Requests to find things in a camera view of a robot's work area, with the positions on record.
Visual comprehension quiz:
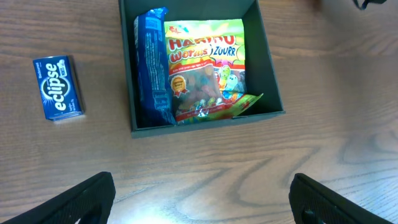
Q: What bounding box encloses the black right camera cable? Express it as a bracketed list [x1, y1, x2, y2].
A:
[353, 0, 388, 10]

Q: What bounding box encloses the black open gift box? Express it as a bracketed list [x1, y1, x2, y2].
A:
[119, 0, 285, 138]

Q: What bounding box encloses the blue Oreo cookie pack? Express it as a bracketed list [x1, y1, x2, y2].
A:
[134, 7, 176, 126]

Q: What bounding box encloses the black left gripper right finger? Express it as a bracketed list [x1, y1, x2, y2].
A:
[289, 173, 391, 224]

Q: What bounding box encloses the green Haribo worms bag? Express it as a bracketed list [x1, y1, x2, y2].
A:
[164, 19, 258, 124]

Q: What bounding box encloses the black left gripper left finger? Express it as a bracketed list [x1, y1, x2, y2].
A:
[3, 172, 116, 224]

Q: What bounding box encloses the blue Eclipse mints box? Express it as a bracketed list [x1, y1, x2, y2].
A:
[32, 55, 84, 121]

